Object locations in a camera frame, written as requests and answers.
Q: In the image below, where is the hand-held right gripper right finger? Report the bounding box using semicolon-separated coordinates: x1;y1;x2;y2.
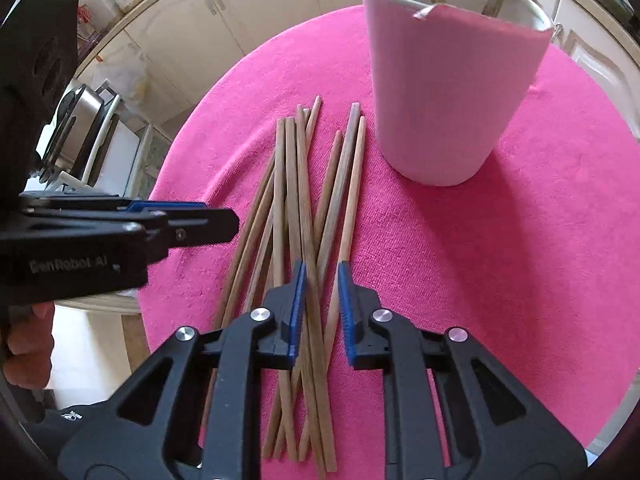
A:
337;261;588;480

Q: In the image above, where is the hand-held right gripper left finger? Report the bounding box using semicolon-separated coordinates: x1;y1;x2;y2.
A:
57;260;307;480

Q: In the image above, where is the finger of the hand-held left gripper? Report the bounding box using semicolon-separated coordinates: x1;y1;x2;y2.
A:
125;201;209;213
146;208;240;264

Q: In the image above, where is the bunch of wooden chopsticks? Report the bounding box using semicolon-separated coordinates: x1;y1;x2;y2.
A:
202;95;367;473

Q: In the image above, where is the pink cup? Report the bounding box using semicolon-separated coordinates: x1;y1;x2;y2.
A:
359;0;555;187

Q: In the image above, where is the person's left hand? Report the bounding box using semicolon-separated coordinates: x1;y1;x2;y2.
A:
0;302;56;392

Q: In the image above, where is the white storage rack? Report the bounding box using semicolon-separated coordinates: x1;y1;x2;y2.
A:
30;90;173;198

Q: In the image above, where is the stainless steel appliance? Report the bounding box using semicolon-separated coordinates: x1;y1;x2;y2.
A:
42;85;121;186

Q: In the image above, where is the pink terry cloth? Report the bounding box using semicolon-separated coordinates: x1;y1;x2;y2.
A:
137;5;640;471

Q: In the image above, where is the cream kitchen cabinet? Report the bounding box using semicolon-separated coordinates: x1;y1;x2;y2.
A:
520;0;640;136
75;0;371;136

